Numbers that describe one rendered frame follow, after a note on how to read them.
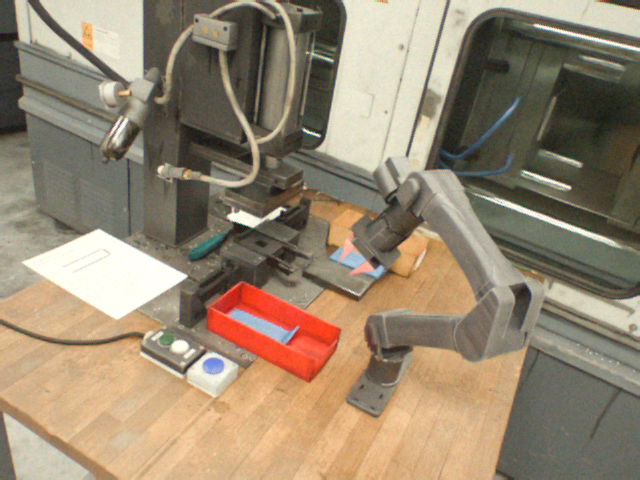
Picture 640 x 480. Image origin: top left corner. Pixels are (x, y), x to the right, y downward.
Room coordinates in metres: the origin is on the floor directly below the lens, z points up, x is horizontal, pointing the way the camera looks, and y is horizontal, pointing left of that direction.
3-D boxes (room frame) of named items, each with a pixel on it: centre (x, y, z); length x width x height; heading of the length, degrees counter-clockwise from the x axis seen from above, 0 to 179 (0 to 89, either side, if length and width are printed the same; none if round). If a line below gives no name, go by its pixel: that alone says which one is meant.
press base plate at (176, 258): (1.14, 0.20, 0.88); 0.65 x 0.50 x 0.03; 158
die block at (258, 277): (1.09, 0.13, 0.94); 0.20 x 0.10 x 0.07; 158
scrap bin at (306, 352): (0.84, 0.06, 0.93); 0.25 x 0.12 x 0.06; 68
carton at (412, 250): (1.28, -0.16, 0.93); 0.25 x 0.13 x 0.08; 68
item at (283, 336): (0.85, 0.09, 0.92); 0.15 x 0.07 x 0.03; 72
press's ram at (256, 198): (1.10, 0.20, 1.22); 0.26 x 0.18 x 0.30; 68
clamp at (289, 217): (1.27, 0.09, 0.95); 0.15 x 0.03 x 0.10; 158
